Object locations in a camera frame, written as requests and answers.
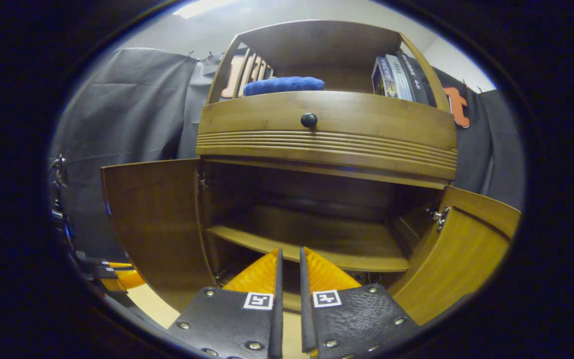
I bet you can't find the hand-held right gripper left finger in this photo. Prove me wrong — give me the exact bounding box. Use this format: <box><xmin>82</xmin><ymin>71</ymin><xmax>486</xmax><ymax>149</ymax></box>
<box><xmin>165</xmin><ymin>248</ymin><xmax>284</xmax><ymax>359</ymax></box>

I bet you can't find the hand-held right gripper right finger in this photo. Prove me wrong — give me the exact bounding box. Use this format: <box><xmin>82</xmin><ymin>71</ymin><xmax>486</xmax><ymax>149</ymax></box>
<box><xmin>299</xmin><ymin>246</ymin><xmax>423</xmax><ymax>359</ymax></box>

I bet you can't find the wooden double-door shoe cabinet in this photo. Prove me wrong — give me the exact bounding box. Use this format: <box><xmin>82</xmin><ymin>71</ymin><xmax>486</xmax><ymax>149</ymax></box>
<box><xmin>100</xmin><ymin>20</ymin><xmax>522</xmax><ymax>327</ymax></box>

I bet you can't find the wooden inner cabinet shelf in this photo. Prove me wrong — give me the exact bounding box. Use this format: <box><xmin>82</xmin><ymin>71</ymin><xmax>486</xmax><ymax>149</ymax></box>
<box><xmin>206</xmin><ymin>204</ymin><xmax>411</xmax><ymax>273</ymax></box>

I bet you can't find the wooden cabinet drawer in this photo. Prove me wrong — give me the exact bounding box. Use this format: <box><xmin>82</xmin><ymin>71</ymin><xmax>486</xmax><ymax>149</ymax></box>
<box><xmin>196</xmin><ymin>91</ymin><xmax>458</xmax><ymax>190</ymax></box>

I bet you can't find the black backdrop cloth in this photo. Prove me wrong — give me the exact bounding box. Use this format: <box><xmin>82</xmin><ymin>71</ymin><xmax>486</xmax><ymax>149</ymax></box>
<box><xmin>50</xmin><ymin>47</ymin><xmax>526</xmax><ymax>260</ymax></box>

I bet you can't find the blue fluffy towel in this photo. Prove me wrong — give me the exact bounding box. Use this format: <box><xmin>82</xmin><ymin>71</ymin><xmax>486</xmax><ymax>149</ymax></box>
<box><xmin>243</xmin><ymin>76</ymin><xmax>325</xmax><ymax>97</ymax></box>

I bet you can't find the book with night photo cover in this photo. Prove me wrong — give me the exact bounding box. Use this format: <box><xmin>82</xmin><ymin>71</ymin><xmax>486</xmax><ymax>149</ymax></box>
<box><xmin>372</xmin><ymin>56</ymin><xmax>398</xmax><ymax>98</ymax></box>

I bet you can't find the pale grey spine book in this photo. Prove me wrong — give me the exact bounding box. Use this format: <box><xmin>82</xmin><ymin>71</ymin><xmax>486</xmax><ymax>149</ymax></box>
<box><xmin>386</xmin><ymin>54</ymin><xmax>415</xmax><ymax>102</ymax></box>

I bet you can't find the ceiling light panel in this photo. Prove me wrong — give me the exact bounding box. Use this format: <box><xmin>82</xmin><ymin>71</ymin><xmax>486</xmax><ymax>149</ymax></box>
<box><xmin>173</xmin><ymin>0</ymin><xmax>240</xmax><ymax>19</ymax></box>

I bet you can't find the black spine book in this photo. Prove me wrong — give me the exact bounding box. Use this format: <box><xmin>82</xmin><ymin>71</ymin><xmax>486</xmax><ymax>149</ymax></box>
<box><xmin>397</xmin><ymin>49</ymin><xmax>437</xmax><ymax>106</ymax></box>

